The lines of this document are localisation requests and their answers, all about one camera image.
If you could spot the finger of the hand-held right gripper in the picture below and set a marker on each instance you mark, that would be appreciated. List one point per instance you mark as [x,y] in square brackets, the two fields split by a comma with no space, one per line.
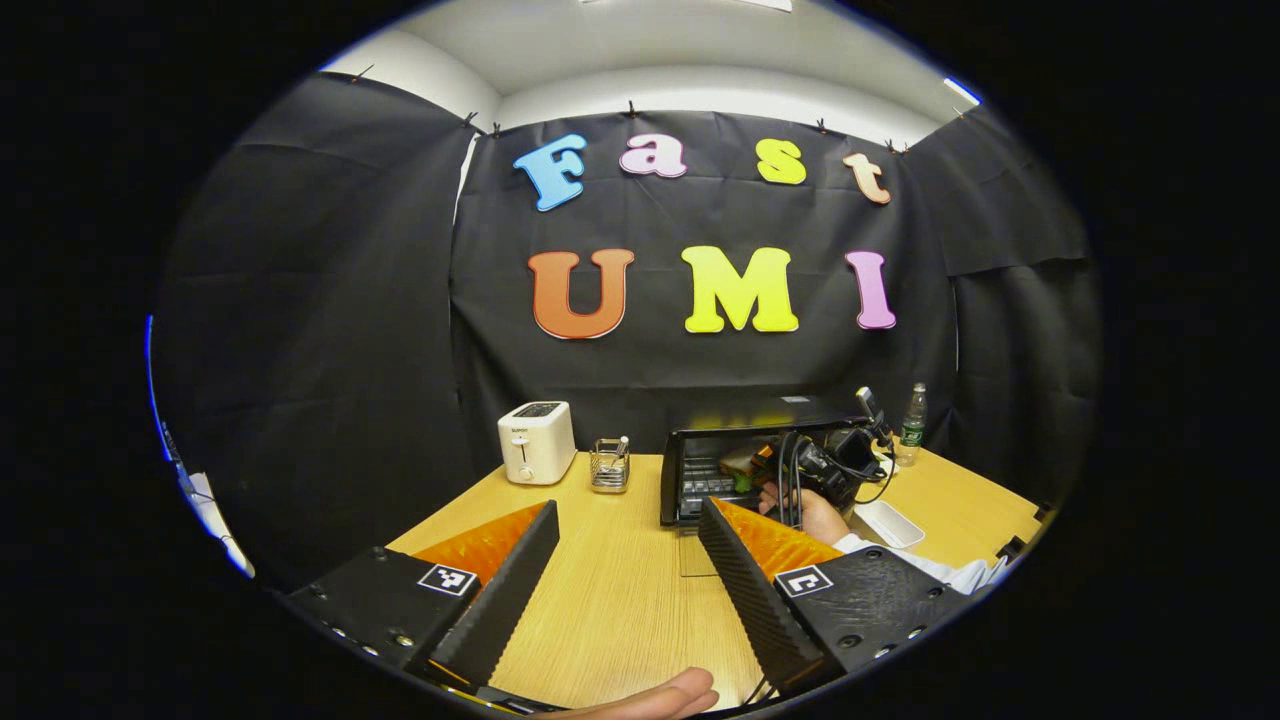
[770,460]

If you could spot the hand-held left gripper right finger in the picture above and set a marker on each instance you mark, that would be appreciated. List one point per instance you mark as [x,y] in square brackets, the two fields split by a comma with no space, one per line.
[750,600]

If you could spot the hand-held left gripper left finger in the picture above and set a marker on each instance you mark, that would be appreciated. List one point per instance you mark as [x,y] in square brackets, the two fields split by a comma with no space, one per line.
[505,600]

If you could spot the sandwich with lettuce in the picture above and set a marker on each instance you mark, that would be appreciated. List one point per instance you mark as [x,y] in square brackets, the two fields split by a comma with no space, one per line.
[742,482]

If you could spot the black electric oven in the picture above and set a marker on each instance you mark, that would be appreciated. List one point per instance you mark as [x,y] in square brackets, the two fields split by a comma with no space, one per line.
[740,415]

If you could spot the small white tray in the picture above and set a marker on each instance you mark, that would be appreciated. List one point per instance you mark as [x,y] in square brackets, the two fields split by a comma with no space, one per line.
[890,525]

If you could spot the clear plastic water bottle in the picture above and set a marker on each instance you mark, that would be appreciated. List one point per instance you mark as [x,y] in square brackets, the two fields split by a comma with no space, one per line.
[911,430]

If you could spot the white toaster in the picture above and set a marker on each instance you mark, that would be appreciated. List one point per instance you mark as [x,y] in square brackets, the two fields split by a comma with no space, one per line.
[537,445]

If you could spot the black backdrop cloth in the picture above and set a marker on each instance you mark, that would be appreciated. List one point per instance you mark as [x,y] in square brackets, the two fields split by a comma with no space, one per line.
[330,330]

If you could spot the small ceiling light panel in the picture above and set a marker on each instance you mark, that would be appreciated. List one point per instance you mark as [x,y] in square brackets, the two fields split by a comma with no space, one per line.
[962,92]

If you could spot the large ceiling light panel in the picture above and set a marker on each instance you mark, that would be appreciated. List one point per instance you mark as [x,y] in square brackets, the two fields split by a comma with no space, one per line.
[765,3]

